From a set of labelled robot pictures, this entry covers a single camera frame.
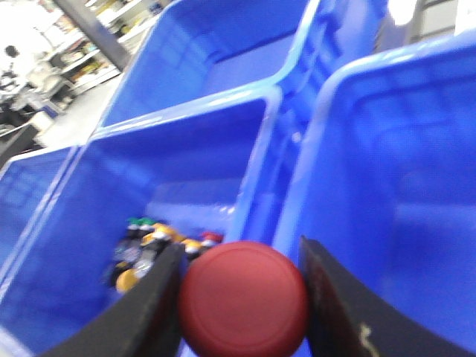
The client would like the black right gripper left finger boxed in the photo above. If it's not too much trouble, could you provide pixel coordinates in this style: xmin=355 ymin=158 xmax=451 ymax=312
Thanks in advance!
xmin=42 ymin=245 xmax=185 ymax=356

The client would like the blue bin rear left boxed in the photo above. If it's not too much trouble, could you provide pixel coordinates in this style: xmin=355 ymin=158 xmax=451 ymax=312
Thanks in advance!
xmin=100 ymin=1 xmax=387 ymax=127

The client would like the blue plastic bin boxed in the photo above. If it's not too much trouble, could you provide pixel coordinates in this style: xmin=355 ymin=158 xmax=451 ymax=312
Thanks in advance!
xmin=1 ymin=89 xmax=282 ymax=356
xmin=273 ymin=30 xmax=475 ymax=354

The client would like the red push button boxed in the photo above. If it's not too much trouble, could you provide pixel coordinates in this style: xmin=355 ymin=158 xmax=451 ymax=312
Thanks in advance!
xmin=178 ymin=241 xmax=309 ymax=356

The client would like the blue plastic bin left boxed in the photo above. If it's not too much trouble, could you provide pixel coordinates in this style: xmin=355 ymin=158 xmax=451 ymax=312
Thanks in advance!
xmin=1 ymin=89 xmax=282 ymax=356

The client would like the blue plastic bin right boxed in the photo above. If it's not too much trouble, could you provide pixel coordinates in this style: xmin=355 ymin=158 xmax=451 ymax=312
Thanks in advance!
xmin=273 ymin=30 xmax=475 ymax=354

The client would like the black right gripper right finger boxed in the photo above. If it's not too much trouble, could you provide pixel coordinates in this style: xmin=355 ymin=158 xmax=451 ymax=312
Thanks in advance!
xmin=299 ymin=236 xmax=471 ymax=356

